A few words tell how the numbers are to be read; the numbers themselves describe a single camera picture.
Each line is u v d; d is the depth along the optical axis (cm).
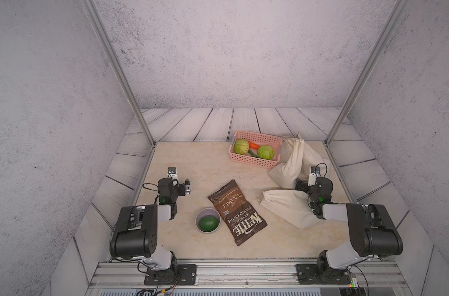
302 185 85
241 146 108
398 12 71
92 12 70
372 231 46
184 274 73
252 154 114
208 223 81
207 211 85
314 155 98
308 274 73
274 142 116
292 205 84
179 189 86
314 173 81
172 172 82
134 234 45
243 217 85
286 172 89
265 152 107
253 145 115
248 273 75
